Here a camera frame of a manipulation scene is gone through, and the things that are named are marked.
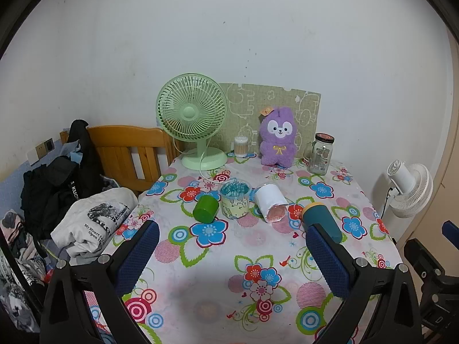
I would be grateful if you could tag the clear cup with teal swabs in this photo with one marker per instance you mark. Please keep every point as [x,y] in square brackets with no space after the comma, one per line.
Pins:
[235,202]

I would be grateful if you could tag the grey wall socket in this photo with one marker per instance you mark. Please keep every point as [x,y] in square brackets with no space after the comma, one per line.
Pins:
[49,144]

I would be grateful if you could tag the light blue cloth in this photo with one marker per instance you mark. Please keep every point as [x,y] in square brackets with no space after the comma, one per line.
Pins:
[73,152]

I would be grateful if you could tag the wooden bed headboard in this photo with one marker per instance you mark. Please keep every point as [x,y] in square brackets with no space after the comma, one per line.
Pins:
[118,150]

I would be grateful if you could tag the black jacket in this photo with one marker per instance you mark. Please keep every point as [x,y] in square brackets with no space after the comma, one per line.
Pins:
[61,186]

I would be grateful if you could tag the white wall socket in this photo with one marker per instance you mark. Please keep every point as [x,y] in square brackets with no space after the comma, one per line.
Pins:
[32,156]

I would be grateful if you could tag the grey patterned bedding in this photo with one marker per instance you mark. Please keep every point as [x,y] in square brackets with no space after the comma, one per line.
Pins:
[18,286]

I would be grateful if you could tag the floral tablecloth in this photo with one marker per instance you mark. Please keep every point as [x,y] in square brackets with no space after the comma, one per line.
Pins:
[215,258]

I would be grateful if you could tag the beige wall switch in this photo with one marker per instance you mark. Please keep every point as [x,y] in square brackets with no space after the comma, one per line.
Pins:
[41,149]

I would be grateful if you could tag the white cup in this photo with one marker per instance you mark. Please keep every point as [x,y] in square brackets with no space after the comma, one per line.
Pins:
[269,197]

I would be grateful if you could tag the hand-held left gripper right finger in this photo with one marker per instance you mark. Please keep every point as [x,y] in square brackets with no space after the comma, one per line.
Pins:
[328,261]

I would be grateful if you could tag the dark teal cup yellow rim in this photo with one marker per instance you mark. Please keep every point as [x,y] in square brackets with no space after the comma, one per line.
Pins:
[322,216]

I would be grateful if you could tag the green cup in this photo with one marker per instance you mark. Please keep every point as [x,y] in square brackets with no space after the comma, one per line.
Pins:
[206,208]

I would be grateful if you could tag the green patterned board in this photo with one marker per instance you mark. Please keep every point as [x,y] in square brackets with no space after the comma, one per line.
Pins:
[287,100]

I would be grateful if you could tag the green desk fan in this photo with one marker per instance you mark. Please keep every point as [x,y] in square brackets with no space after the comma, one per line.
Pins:
[192,113]

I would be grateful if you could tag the white floor fan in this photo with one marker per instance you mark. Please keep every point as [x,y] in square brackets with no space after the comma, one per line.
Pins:
[412,190]

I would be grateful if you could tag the purple plush toy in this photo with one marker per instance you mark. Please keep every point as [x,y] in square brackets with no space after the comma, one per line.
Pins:
[278,139]

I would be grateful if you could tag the cotton swab jar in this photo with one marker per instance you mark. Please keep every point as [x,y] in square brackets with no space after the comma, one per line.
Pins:
[241,147]

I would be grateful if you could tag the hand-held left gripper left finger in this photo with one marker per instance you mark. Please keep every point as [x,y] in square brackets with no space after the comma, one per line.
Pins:
[138,254]

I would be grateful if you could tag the glass jar mug with lid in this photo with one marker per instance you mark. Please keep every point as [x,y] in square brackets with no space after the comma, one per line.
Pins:
[320,156]

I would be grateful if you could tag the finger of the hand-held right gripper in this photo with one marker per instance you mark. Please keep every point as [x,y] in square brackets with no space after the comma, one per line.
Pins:
[451,231]

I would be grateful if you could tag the white printed t-shirt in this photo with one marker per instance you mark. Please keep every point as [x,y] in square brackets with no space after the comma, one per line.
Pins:
[93,218]

